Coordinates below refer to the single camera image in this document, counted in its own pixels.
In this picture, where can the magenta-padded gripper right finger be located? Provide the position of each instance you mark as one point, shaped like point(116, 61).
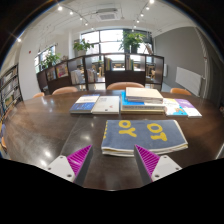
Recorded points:
point(165, 166)

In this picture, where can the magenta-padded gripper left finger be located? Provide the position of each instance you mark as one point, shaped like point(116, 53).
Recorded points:
point(60, 166)

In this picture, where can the grey towel with yellow letters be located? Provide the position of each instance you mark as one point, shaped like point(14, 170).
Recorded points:
point(143, 140)

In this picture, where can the white teal illustrated booklet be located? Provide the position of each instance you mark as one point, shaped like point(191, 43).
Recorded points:
point(173, 107)

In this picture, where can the tan thick book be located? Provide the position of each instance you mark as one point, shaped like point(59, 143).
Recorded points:
point(140, 112)

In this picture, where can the purple white booklet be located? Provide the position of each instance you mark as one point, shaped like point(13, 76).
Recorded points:
point(188, 106)

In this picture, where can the dark blue book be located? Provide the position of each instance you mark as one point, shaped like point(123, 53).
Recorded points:
point(83, 105)

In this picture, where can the blue cover book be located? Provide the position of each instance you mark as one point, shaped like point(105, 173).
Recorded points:
point(128, 100)

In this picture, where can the cream hardcover book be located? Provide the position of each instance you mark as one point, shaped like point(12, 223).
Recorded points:
point(143, 93)

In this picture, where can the white book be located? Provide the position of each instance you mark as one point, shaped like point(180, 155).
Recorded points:
point(106, 104)

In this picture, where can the orange chairs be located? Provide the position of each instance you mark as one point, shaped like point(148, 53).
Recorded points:
point(125, 85)

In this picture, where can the dark wooden shelf unit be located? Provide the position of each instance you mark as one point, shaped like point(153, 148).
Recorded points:
point(123, 77)

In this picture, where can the small potted plant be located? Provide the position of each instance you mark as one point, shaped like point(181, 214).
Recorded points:
point(50, 60)

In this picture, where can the medium potted plant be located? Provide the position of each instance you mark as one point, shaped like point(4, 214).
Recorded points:
point(81, 46)

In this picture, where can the large potted plant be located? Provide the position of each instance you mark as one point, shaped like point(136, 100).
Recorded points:
point(131, 40)

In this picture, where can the ceiling track spotlights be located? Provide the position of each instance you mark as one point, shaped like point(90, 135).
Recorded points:
point(71, 12)

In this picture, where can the ceiling air conditioner unit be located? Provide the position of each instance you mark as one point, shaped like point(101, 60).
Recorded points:
point(107, 14)

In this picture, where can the large white wall radiator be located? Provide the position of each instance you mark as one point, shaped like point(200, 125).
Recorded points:
point(188, 80)

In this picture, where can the wall bookshelf with books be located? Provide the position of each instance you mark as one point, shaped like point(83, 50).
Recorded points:
point(9, 90)

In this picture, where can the small white wall radiator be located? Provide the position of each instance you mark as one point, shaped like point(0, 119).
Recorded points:
point(165, 70)

